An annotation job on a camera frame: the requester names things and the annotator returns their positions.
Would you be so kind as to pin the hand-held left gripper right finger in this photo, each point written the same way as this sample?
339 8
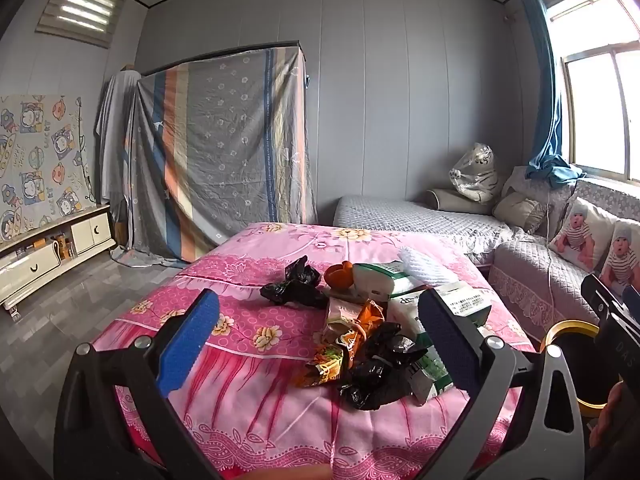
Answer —
447 345

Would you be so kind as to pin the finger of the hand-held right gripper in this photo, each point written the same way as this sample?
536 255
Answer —
595 297
632 299

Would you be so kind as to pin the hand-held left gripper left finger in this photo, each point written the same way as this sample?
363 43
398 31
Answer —
187 345

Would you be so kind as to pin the black yellow-rimmed trash can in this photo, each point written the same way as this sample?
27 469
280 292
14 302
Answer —
575 365

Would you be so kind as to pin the black plastic bag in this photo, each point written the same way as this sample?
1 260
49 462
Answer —
292 285
375 370

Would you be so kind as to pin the white foam fruit net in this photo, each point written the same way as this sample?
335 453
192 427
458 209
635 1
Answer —
427 266

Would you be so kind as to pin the orange white snack wrapper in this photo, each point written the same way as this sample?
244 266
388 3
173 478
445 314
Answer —
350 317

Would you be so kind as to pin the green orange snack wrapper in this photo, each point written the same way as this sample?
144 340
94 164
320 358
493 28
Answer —
325 360

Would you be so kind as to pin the large orange peel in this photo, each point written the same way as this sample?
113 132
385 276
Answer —
334 278

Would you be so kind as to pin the person's right hand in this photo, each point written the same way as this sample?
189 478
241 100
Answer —
615 420

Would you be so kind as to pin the baby print cushion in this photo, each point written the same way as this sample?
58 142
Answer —
622 260
580 232

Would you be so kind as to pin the white tissue packet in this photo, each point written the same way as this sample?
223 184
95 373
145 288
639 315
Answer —
407 312

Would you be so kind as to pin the pink floral blanket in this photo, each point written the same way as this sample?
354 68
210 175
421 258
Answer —
250 400

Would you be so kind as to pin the green white cardboard box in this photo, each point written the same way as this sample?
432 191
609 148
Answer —
382 280

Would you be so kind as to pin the beige cushion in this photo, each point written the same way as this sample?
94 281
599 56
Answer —
520 212

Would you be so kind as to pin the grey quilted sofa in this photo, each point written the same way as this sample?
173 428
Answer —
415 220

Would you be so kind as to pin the grey roll pillow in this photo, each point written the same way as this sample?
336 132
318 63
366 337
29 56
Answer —
450 200

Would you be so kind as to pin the clear plastic bag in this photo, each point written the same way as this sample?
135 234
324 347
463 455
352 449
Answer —
477 172

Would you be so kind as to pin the cream tv cabinet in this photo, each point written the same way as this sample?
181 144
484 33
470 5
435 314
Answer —
35 265

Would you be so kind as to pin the window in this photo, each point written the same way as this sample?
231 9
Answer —
600 110

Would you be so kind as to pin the striped floral sheet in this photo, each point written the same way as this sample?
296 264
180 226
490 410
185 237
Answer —
220 150

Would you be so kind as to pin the blue curtain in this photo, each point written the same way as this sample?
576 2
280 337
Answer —
545 100

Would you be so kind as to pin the pale grey hanging cloth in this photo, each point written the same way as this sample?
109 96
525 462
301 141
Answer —
112 150

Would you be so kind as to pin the window blind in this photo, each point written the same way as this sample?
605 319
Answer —
82 7

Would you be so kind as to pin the cartoon wall poster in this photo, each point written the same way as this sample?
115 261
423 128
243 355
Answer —
40 160

